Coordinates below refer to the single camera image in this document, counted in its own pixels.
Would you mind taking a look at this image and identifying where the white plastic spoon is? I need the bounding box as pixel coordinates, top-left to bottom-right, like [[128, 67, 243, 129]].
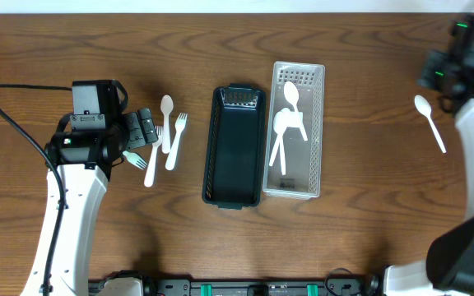
[[160, 95, 174, 154]]

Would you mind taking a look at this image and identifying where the white plastic fork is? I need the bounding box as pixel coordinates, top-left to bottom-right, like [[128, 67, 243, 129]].
[[144, 126, 163, 187], [165, 113, 188, 170]]

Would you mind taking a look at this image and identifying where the pale blue plastic fork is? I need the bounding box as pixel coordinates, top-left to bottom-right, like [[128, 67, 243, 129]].
[[123, 150, 147, 170]]

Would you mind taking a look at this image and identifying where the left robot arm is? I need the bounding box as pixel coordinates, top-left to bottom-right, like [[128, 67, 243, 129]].
[[22, 80, 160, 295]]

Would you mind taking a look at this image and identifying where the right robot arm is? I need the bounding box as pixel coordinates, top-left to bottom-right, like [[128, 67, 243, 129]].
[[380, 14, 474, 295]]

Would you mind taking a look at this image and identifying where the black plastic basket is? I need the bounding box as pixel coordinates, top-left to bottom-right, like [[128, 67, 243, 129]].
[[202, 83, 266, 210]]

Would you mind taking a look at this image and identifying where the clear plastic basket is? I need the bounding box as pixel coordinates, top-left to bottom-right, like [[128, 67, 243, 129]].
[[263, 61, 326, 200]]

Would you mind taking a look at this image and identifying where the left black cable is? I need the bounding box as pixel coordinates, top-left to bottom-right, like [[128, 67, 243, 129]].
[[0, 83, 73, 296]]

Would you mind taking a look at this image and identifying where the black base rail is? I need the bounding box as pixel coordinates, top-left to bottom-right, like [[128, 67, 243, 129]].
[[89, 269, 383, 296]]

